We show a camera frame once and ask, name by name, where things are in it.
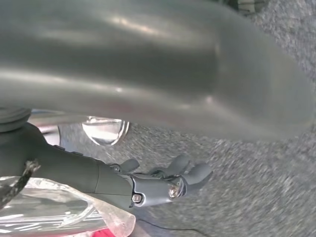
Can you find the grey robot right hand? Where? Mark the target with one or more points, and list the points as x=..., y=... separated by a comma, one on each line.
x=148, y=65

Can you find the clear plastic wrap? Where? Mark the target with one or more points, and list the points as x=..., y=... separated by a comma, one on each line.
x=62, y=212

